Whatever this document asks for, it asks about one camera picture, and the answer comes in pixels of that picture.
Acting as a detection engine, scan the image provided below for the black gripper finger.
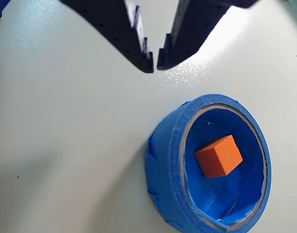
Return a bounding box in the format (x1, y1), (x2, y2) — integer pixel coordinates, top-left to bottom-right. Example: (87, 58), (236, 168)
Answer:
(60, 0), (155, 74)
(156, 0), (258, 71)

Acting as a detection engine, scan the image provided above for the orange cube block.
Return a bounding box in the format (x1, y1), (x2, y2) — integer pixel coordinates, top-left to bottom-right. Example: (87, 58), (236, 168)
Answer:
(194, 134), (244, 179)

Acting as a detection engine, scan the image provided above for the blue tape roll bin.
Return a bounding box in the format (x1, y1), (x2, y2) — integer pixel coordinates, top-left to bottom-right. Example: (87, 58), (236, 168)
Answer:
(145, 93), (272, 233)

